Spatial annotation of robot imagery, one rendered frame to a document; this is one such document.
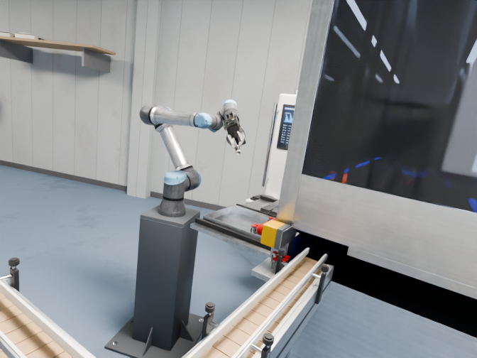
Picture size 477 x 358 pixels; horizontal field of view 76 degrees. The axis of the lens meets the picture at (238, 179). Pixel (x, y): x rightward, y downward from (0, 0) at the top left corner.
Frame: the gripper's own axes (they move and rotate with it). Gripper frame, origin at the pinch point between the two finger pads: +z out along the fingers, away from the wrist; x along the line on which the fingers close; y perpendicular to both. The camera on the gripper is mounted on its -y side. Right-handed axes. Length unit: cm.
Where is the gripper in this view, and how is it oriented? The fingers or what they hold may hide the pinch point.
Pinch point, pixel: (237, 146)
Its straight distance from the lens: 142.6
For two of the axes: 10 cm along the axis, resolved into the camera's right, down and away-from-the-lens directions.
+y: -3.7, -6.5, -6.6
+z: 1.0, 6.8, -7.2
